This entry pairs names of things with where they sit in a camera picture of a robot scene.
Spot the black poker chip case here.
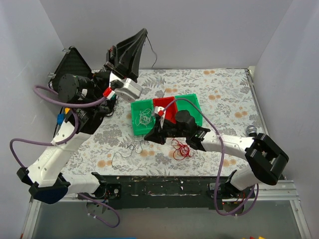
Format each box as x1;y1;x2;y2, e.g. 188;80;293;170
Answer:
47;46;118;118

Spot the black microphone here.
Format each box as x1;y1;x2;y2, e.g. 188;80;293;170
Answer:
246;125;257;137

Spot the red wire tangle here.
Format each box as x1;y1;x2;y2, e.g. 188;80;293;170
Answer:
171;139;195;161

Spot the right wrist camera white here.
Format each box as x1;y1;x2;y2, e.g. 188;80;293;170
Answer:
152;106;165;118

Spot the blue toy brick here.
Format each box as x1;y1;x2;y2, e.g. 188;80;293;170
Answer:
57;114;65;125

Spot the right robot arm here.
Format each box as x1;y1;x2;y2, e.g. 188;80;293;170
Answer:
109;40;289;198

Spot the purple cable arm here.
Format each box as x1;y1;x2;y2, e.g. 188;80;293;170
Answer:
161;98;259;217
9;85;121;228

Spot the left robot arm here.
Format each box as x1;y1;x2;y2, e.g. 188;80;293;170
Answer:
17;29;148;204

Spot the white wire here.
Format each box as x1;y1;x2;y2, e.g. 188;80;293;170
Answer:
136;108;153;129

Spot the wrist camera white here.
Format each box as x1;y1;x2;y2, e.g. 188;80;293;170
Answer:
152;106;165;118
110;78;143;103

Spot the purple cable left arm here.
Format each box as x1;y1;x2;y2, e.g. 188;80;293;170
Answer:
9;85;121;228

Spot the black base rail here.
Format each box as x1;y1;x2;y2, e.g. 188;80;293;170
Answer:
74;171;255;210

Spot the green plastic bin right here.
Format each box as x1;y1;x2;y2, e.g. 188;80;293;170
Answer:
175;94;203;126

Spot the green plastic bin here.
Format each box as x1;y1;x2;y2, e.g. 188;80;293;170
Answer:
131;99;155;136
175;94;203;126

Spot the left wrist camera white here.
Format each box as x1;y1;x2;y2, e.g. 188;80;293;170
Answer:
110;78;143;103

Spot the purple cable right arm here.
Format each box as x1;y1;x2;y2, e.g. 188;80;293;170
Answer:
161;98;259;217

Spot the red plastic bin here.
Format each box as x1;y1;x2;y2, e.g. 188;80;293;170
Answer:
153;97;178;123

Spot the green plastic bin left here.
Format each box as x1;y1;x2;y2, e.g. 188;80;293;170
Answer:
131;99;155;136

